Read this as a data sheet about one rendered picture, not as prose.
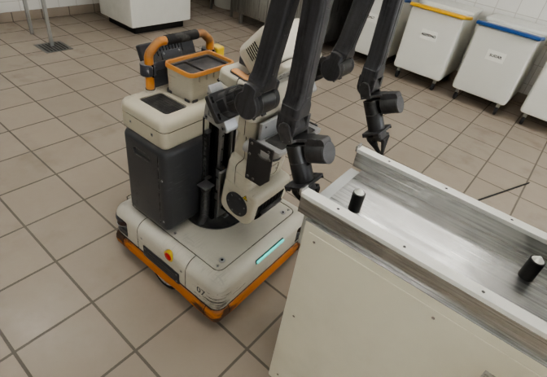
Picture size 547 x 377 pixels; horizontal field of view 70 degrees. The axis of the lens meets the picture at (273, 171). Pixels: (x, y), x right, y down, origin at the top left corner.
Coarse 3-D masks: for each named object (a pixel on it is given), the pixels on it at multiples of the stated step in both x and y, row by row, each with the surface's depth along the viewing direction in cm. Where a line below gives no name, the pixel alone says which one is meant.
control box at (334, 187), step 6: (348, 174) 113; (354, 174) 113; (336, 180) 110; (342, 180) 110; (348, 180) 110; (330, 186) 107; (336, 186) 107; (342, 186) 108; (324, 192) 104; (330, 192) 105; (300, 234) 105; (300, 240) 106
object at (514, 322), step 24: (312, 192) 94; (312, 216) 94; (336, 216) 89; (360, 240) 88; (384, 240) 84; (408, 264) 82; (432, 264) 80; (432, 288) 81; (456, 288) 77; (480, 288) 76; (480, 312) 76; (504, 312) 73; (528, 312) 73; (528, 336) 72
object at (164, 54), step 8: (192, 40) 160; (136, 48) 144; (144, 48) 144; (160, 48) 149; (168, 48) 152; (176, 48) 154; (184, 48) 157; (192, 48) 160; (160, 56) 149; (168, 56) 151; (176, 56) 154; (144, 64) 138; (160, 64) 147; (144, 72) 139; (152, 72) 139; (160, 72) 150; (160, 80) 150
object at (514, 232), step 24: (360, 144) 114; (360, 168) 115; (384, 168) 110; (408, 168) 108; (408, 192) 109; (432, 192) 104; (456, 192) 102; (456, 216) 103; (480, 216) 99; (504, 216) 96; (504, 240) 97; (528, 240) 94
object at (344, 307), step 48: (336, 192) 105; (384, 192) 108; (336, 240) 91; (432, 240) 95; (480, 240) 97; (336, 288) 98; (384, 288) 88; (528, 288) 86; (288, 336) 120; (336, 336) 106; (384, 336) 94; (432, 336) 85; (480, 336) 77
